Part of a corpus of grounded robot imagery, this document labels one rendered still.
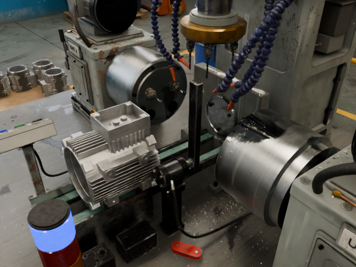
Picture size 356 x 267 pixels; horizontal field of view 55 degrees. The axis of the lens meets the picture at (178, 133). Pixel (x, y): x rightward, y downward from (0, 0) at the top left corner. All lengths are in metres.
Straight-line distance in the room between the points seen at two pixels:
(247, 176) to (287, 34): 0.45
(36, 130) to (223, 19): 0.59
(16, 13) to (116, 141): 5.83
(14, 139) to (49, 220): 0.54
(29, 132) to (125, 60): 0.41
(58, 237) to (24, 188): 0.75
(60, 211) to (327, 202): 0.44
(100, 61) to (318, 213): 0.93
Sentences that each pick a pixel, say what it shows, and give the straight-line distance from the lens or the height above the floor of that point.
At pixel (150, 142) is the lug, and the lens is 0.89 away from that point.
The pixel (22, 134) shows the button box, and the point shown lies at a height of 1.06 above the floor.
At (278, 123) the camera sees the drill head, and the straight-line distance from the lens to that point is 0.84.
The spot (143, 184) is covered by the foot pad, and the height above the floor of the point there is 0.98.
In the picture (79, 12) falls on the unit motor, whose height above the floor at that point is 1.26.
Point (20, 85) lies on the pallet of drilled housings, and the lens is 3.51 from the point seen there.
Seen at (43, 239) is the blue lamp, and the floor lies 1.19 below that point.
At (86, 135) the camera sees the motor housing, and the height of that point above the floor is 1.11.
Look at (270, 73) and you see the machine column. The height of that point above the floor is 1.16.
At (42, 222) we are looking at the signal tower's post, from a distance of 0.53.
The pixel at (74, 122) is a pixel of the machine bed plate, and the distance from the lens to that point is 1.58.
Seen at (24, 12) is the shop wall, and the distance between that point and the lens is 6.63.
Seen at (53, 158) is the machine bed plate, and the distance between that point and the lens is 1.37.
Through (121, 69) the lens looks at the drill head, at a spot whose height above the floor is 1.12.
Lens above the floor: 1.59
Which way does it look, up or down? 33 degrees down
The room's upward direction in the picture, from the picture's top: straight up
